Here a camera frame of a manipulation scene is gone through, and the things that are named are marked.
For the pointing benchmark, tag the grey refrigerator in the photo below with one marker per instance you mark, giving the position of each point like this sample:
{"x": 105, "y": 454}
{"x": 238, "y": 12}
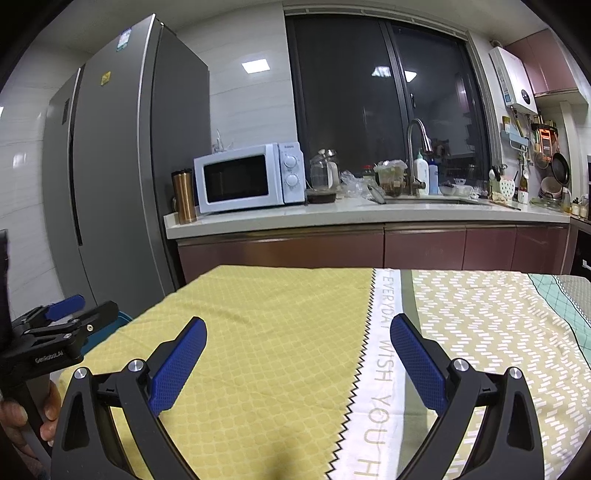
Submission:
{"x": 129, "y": 161}

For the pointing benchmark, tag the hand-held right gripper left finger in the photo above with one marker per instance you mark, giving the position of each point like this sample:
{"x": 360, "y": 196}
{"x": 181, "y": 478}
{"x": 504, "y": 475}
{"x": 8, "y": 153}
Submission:
{"x": 178, "y": 364}

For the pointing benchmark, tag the white microwave oven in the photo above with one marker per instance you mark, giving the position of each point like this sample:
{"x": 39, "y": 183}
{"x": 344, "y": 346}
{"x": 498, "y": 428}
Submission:
{"x": 231, "y": 182}

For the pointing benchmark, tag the blue wall shelf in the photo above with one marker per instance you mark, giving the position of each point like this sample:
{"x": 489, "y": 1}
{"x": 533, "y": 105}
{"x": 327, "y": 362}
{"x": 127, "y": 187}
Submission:
{"x": 512, "y": 138}

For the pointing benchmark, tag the dark window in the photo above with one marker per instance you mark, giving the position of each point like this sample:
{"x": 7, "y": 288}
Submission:
{"x": 346, "y": 92}

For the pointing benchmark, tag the clear plastic bag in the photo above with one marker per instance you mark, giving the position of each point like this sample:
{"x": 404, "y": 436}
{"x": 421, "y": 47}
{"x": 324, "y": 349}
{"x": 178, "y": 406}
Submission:
{"x": 353, "y": 182}

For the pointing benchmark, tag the black frying pan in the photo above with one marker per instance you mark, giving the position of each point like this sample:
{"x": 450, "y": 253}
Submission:
{"x": 560, "y": 168}

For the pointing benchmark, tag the pink wall cabinet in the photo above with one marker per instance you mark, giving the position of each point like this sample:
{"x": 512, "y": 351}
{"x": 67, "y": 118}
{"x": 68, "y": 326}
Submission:
{"x": 549, "y": 64}

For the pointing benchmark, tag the clear food container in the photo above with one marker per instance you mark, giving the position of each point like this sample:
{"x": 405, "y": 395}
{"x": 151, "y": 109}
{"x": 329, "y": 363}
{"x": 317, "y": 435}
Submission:
{"x": 391, "y": 175}

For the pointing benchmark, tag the steel kitchen faucet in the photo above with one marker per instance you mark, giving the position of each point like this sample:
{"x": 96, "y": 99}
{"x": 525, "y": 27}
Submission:
{"x": 409, "y": 152}

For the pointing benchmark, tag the person's left hand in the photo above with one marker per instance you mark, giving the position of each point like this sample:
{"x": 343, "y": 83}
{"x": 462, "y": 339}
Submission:
{"x": 51, "y": 415}

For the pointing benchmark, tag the white pump bottle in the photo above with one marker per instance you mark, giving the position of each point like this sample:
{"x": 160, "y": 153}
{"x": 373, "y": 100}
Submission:
{"x": 421, "y": 177}

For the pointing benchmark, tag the kitchen counter with cabinets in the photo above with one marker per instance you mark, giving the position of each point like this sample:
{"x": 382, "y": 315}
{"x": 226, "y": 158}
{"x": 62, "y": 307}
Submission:
{"x": 323, "y": 249}

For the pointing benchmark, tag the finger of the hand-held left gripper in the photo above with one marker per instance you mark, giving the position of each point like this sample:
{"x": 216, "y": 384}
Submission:
{"x": 67, "y": 305}
{"x": 99, "y": 316}

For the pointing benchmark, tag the glass kettle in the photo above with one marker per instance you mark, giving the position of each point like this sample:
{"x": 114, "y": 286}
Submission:
{"x": 323, "y": 173}

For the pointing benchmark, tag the blue bottle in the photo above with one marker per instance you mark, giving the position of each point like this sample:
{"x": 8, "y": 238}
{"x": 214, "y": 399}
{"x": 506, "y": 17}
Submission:
{"x": 433, "y": 177}

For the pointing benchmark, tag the white bowls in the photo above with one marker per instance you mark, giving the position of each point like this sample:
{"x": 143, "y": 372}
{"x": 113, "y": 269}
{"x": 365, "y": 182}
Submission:
{"x": 455, "y": 189}

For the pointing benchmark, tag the yellow patterned tablecloth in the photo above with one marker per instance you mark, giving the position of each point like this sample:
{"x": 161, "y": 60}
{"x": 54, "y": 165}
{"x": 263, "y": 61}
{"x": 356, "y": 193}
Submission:
{"x": 277, "y": 346}

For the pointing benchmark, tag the white water heater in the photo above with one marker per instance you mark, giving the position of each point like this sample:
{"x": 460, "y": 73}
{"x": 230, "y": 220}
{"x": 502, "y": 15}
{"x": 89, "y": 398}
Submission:
{"x": 515, "y": 83}

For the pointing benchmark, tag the copper tumbler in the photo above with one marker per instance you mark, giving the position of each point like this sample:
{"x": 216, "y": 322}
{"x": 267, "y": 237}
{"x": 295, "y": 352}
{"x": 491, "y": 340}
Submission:
{"x": 184, "y": 198}

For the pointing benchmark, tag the hanging kitchen utensils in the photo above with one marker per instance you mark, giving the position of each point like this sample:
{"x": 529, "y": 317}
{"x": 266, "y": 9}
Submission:
{"x": 545, "y": 138}

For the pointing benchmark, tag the stack of dishes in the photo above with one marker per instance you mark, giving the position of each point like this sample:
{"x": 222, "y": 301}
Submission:
{"x": 551, "y": 191}

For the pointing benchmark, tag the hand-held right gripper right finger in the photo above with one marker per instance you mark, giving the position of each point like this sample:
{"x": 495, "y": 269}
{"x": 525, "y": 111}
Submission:
{"x": 418, "y": 364}

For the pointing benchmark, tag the wine bottle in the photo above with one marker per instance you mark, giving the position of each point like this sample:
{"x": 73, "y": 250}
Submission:
{"x": 524, "y": 184}

